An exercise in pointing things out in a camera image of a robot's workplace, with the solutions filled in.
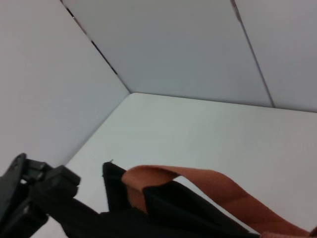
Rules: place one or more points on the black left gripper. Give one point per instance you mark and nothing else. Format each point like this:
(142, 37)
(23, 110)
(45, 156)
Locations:
(8, 183)

